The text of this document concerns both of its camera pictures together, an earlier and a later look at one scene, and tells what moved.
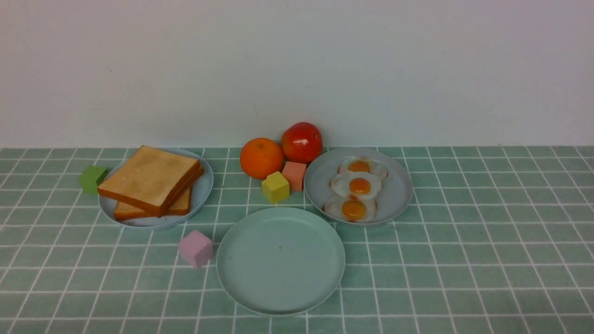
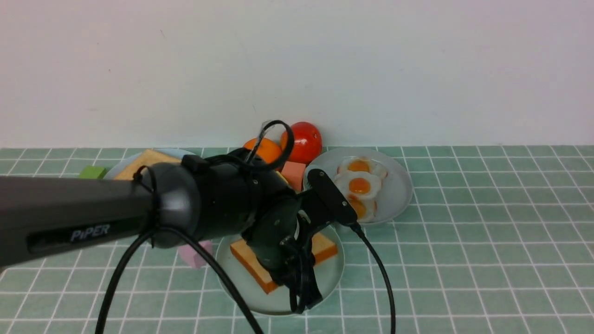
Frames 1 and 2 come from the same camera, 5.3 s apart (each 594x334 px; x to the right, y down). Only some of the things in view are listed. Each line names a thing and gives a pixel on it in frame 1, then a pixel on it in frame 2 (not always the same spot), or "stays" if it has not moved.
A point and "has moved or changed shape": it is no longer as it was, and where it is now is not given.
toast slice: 181,204 has moved or changed shape
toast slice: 150,179 has moved or changed shape
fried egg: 362,185 stays
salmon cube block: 294,173 stays
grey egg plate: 395,194 stays
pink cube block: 196,249 stays
